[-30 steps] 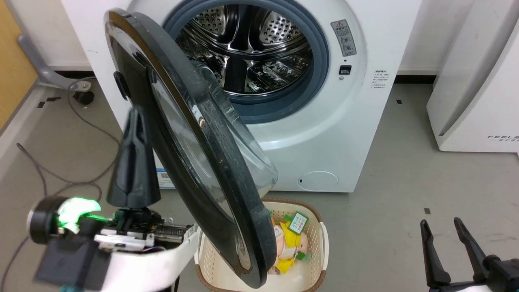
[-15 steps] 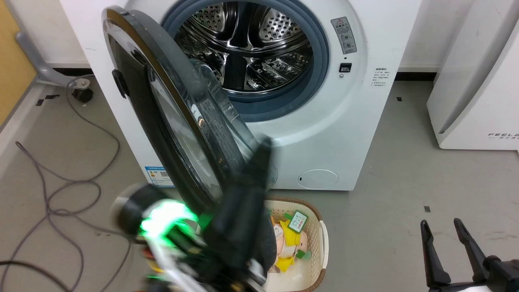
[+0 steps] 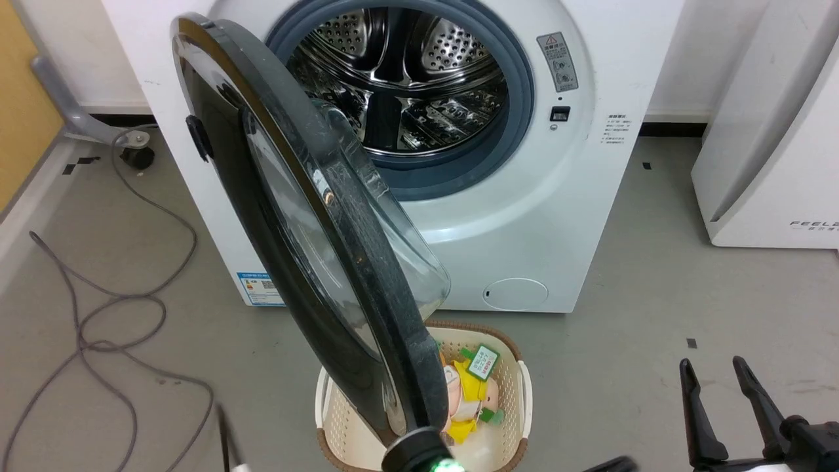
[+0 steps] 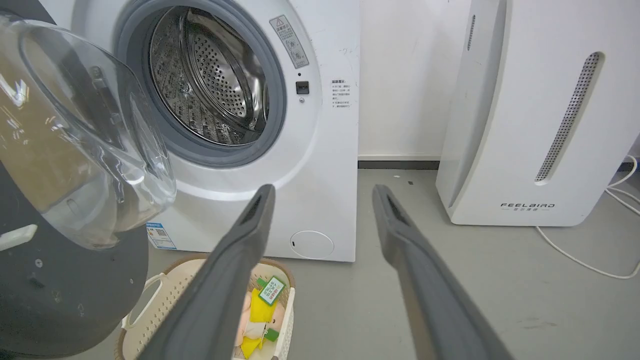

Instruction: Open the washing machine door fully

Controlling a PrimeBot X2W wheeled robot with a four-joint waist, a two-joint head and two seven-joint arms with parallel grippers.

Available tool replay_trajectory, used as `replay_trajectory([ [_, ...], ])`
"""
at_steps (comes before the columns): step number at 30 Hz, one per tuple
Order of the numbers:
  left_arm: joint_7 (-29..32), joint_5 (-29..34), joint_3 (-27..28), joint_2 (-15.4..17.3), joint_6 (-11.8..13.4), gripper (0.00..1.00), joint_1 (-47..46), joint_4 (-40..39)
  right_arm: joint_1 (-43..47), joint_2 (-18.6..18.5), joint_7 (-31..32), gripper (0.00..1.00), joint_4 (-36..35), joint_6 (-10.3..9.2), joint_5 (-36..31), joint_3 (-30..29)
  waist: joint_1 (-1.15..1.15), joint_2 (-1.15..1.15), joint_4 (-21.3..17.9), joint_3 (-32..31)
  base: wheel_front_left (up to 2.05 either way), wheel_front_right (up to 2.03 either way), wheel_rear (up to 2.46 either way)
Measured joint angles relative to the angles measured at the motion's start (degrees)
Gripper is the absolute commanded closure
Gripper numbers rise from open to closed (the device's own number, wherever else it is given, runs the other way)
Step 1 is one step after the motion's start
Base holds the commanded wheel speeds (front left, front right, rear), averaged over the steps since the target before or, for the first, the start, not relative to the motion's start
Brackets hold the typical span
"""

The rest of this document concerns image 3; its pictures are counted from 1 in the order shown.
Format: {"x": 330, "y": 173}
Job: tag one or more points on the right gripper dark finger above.
{"x": 760, "y": 410}
{"x": 700, "y": 426}

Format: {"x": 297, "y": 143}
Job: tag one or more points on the steel washer drum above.
{"x": 419, "y": 98}

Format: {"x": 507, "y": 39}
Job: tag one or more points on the grey rubber door gasket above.
{"x": 521, "y": 118}

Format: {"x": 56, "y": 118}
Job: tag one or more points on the black door lock latch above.
{"x": 560, "y": 114}

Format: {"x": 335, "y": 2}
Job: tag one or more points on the white front-load washing machine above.
{"x": 577, "y": 216}

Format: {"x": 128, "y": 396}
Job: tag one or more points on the blue white energy label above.
{"x": 259, "y": 290}

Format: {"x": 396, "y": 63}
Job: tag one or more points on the black caster wheel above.
{"x": 138, "y": 158}

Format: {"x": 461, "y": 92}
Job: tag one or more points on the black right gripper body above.
{"x": 813, "y": 449}

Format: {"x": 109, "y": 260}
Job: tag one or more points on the cream laundry basket brown rim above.
{"x": 508, "y": 419}

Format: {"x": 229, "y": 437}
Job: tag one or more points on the doll with yellow clothes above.
{"x": 468, "y": 400}

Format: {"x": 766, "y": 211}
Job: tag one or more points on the green white paper tag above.
{"x": 483, "y": 362}

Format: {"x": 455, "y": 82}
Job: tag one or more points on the round white filter cover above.
{"x": 516, "y": 294}

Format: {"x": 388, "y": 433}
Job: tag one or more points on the wooden board panel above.
{"x": 23, "y": 118}

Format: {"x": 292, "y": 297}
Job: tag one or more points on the grey metal furniture leg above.
{"x": 72, "y": 111}

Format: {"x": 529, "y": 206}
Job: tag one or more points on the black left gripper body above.
{"x": 413, "y": 452}

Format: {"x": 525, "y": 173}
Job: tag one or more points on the small printed text label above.
{"x": 615, "y": 130}

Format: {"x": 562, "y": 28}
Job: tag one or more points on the black round glass washer door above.
{"x": 367, "y": 308}

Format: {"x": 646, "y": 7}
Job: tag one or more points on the white appliance with grey lettering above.
{"x": 780, "y": 170}

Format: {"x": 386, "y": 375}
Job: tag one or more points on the grey warning sticker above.
{"x": 558, "y": 62}

